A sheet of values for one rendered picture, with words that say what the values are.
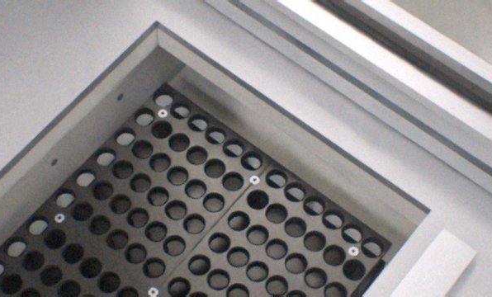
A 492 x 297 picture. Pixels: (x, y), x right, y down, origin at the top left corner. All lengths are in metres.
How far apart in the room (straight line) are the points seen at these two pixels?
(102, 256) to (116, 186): 0.05
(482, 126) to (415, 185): 0.05
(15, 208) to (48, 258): 0.07
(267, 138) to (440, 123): 0.18
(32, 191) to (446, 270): 0.27
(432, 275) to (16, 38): 0.28
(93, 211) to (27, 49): 0.10
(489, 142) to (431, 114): 0.03
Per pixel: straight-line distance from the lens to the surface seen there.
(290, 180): 0.63
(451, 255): 0.56
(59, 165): 0.69
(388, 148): 0.60
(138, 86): 0.71
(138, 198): 0.63
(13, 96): 0.62
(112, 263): 0.61
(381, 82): 0.57
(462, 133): 0.56
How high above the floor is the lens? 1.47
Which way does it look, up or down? 62 degrees down
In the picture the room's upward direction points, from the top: straight up
